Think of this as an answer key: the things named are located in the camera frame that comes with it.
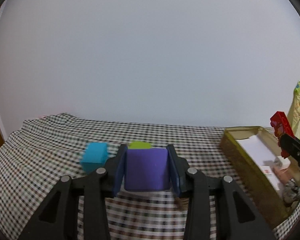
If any cyan toy block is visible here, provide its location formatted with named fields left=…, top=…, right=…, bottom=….
left=81, top=142, right=108, bottom=174

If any purple cube block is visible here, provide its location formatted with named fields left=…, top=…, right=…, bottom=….
left=125, top=148, right=170, bottom=192

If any lime green toy block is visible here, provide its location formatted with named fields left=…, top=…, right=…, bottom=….
left=128, top=141, right=152, bottom=150

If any red toy brick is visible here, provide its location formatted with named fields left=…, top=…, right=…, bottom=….
left=270, top=111, right=294, bottom=158

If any white red small box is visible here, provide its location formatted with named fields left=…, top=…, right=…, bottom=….
left=259, top=166, right=281, bottom=191

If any gold tin box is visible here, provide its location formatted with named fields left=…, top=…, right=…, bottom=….
left=220, top=126, right=300, bottom=229

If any white paper liner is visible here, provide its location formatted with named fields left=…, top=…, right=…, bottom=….
left=236, top=135, right=284, bottom=198

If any checkered tablecloth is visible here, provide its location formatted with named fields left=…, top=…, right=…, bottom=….
left=0, top=112, right=300, bottom=240

